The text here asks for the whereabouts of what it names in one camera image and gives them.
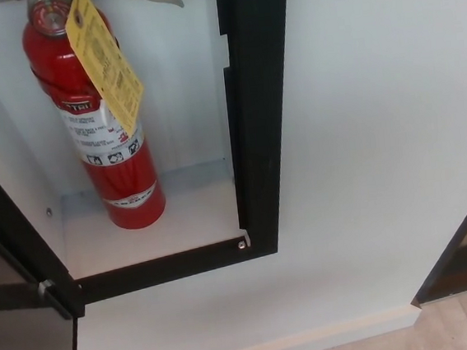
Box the yellow inspection tag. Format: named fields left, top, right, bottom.
left=61, top=0, right=149, bottom=143

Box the white baseboard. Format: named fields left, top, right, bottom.
left=206, top=302, right=427, bottom=350

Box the white recessed cabinet box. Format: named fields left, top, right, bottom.
left=0, top=0, right=252, bottom=289

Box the black cabinet door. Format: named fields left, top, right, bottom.
left=0, top=207, right=82, bottom=350

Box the silver door hinge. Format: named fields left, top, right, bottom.
left=36, top=278, right=59, bottom=301

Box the black glass door frame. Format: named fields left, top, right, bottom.
left=399, top=168, right=467, bottom=308

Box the red fire extinguisher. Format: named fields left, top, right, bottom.
left=0, top=0, right=208, bottom=244

